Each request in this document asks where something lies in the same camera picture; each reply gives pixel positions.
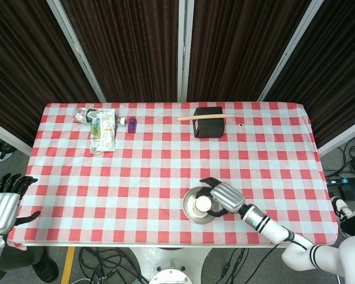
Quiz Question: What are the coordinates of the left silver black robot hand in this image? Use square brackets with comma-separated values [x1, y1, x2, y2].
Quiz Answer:
[0, 173, 42, 235]

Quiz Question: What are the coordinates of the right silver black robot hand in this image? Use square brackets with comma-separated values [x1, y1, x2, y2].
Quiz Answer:
[195, 176, 246, 218]

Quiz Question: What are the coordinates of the white paper cup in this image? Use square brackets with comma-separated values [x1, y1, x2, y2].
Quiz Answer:
[194, 195, 213, 213]

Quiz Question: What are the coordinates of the round metal plate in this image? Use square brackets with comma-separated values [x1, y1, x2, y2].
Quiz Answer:
[182, 186, 223, 226]

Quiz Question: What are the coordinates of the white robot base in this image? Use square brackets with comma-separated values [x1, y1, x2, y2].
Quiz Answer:
[127, 246, 214, 284]

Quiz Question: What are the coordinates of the black cardboard box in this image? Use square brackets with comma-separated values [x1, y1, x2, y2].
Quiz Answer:
[193, 106, 225, 139]

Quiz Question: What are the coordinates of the black shoe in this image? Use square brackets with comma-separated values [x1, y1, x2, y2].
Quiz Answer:
[32, 256, 60, 283]

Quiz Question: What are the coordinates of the wooden drumstick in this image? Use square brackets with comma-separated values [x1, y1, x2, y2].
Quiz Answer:
[176, 112, 235, 121]

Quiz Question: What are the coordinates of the yellow floor tape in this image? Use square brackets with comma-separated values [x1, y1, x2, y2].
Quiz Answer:
[60, 247, 76, 284]

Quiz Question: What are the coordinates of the red white checked tablecloth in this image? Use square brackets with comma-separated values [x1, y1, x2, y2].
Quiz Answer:
[6, 102, 340, 251]

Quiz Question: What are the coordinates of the white black sneaker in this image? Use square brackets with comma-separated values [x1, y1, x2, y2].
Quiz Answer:
[331, 195, 355, 221]

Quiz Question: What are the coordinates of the black power strip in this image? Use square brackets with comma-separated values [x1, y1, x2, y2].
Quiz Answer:
[326, 175, 355, 186]

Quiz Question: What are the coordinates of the black floor box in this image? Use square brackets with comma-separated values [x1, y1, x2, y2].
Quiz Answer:
[328, 183, 355, 205]

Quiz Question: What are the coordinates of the clear plastic bottle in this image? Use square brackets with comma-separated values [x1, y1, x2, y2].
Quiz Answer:
[73, 108, 127, 127]

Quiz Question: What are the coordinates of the crumpled snack bag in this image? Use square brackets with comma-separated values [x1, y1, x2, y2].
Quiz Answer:
[89, 108, 117, 155]

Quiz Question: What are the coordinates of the dark brown partition panel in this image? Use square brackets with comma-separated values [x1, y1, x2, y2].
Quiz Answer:
[60, 0, 185, 104]
[0, 0, 101, 146]
[187, 0, 312, 102]
[265, 0, 355, 148]

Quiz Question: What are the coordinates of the black cable with inline plug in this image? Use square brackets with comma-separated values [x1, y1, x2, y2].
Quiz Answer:
[205, 247, 251, 284]

